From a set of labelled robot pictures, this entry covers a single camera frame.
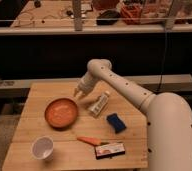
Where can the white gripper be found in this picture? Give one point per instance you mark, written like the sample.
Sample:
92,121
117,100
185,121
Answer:
85,85

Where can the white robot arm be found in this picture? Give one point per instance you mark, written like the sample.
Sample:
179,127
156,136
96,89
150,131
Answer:
169,117

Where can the orange ceramic bowl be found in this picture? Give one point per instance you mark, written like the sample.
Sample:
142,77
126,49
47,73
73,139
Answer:
61,113

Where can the white tube bottle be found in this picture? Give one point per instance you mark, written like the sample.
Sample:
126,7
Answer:
97,106

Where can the blue sponge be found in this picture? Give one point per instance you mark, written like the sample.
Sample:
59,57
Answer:
116,123

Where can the white paper cup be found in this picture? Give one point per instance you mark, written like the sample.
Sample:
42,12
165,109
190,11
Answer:
42,148

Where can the black object on bench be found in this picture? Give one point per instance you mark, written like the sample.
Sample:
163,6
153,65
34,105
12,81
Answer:
108,17

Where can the orange basket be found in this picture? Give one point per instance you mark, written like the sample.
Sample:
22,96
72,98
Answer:
131,14

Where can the orange handled knife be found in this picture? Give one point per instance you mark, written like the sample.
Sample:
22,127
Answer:
91,141

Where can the metal post left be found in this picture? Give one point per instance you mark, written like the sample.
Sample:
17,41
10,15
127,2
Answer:
76,4

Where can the metal post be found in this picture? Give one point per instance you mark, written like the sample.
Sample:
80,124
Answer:
170,20
76,4

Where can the metal post right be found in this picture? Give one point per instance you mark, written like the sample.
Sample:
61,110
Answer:
170,20

